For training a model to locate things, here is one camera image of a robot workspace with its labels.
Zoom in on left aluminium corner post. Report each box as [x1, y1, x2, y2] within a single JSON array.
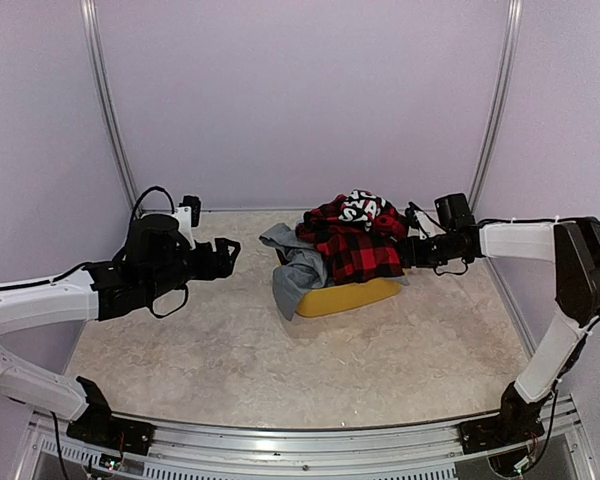
[[79, 0, 138, 209]]

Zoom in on red black plaid shirt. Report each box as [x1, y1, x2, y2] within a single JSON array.
[[295, 189, 409, 285]]

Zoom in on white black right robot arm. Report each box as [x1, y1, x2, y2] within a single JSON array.
[[399, 193, 600, 453]]

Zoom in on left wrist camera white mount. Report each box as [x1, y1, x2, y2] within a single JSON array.
[[174, 195, 202, 249]]

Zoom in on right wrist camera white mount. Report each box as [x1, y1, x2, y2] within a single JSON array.
[[405, 202, 445, 240]]

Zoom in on aluminium corner post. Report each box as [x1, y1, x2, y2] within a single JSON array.
[[469, 0, 524, 212], [79, 0, 138, 209]]

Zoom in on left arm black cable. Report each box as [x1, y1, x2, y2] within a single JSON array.
[[128, 185, 177, 221]]

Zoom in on right aluminium corner post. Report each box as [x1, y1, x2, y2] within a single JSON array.
[[469, 0, 524, 212]]

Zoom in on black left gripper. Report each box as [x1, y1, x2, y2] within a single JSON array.
[[146, 236, 240, 301]]

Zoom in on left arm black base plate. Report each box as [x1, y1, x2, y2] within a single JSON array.
[[67, 416, 155, 456]]

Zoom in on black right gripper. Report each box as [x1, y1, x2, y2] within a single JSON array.
[[388, 230, 463, 268]]

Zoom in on yellow plastic basket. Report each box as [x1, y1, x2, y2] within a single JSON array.
[[294, 278, 402, 318]]

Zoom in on aluminium front frame rail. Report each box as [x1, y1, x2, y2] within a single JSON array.
[[10, 396, 600, 479]]

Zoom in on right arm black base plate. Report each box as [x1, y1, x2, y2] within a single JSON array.
[[458, 415, 545, 455]]

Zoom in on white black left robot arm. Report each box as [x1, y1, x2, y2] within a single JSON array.
[[0, 207, 241, 445]]

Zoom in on grey button shirt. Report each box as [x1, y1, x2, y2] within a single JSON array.
[[259, 223, 332, 321]]

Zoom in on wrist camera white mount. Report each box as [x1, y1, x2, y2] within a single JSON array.
[[405, 202, 445, 240], [174, 195, 202, 249]]

